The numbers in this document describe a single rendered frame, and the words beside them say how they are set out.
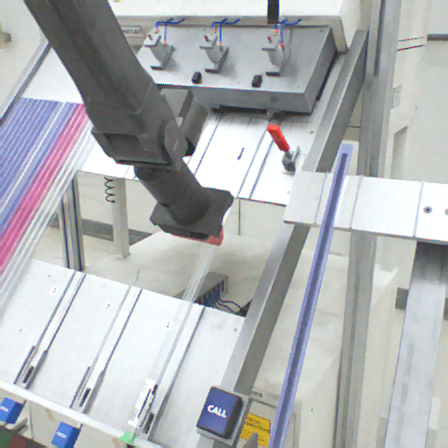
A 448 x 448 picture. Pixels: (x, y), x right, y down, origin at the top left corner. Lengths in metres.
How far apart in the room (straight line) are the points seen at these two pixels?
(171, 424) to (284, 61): 0.55
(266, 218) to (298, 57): 1.95
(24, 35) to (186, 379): 3.00
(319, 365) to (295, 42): 0.58
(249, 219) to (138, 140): 2.30
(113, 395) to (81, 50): 0.48
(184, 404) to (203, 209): 0.25
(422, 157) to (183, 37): 1.62
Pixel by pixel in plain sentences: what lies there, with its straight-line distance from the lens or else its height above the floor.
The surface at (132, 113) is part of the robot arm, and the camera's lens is 0.58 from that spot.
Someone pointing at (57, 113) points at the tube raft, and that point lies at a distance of 1.19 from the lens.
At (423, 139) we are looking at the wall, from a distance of 2.52.
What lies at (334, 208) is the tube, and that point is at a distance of 0.68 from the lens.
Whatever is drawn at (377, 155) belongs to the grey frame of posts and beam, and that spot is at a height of 1.01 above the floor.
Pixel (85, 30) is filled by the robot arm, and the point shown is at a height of 1.22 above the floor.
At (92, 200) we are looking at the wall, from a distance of 3.48.
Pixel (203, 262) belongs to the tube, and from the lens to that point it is 0.82.
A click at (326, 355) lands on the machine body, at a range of 1.16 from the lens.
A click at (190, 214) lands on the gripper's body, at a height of 1.00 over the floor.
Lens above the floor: 1.23
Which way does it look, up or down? 20 degrees down
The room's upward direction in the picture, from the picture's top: straight up
